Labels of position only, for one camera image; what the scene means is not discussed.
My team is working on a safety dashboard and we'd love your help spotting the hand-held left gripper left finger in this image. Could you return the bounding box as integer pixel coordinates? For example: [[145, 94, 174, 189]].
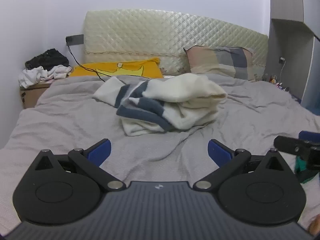
[[31, 138, 126, 193]]

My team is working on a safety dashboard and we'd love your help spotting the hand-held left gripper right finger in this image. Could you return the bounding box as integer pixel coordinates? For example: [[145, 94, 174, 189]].
[[192, 139, 294, 193]]

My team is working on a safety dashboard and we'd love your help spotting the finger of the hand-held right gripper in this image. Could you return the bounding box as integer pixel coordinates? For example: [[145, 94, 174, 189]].
[[299, 130, 320, 142], [274, 135, 313, 156]]

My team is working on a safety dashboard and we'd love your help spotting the white navy striped sweater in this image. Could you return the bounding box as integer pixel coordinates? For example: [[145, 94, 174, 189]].
[[92, 73, 228, 137]]

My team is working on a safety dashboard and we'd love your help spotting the white clothes pile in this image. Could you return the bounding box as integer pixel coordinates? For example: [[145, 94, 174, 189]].
[[18, 65, 72, 88]]

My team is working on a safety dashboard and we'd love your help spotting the black clothes pile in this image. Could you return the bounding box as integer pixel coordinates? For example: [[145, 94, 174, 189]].
[[24, 48, 70, 69]]

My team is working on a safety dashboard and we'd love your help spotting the grey bed sheet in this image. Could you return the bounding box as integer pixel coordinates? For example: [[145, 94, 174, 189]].
[[0, 74, 320, 230]]

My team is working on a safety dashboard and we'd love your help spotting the small bedside clutter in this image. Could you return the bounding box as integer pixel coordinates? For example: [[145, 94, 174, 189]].
[[268, 74, 290, 92]]

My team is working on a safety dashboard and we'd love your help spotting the grey shelf unit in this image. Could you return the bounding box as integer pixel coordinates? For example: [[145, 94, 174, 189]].
[[264, 0, 320, 115]]

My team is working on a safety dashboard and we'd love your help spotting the yellow pillow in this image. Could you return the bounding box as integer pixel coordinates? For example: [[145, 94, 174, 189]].
[[69, 57, 164, 78]]

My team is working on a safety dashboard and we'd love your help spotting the cardboard box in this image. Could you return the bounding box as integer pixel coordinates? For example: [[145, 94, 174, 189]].
[[19, 82, 52, 110]]

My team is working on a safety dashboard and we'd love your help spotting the plaid pillow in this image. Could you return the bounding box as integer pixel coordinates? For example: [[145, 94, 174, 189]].
[[184, 45, 256, 82]]

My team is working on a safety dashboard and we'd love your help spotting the cream quilted headboard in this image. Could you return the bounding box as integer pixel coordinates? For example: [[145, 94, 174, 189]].
[[82, 9, 269, 79]]

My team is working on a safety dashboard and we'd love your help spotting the white charger with cable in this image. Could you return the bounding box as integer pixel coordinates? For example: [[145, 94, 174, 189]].
[[278, 57, 287, 85]]

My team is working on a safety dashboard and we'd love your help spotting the black cable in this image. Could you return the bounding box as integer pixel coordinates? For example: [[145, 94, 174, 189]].
[[65, 38, 118, 82]]

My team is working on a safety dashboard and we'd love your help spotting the grey wall socket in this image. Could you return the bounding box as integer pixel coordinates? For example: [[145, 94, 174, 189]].
[[65, 34, 84, 46]]

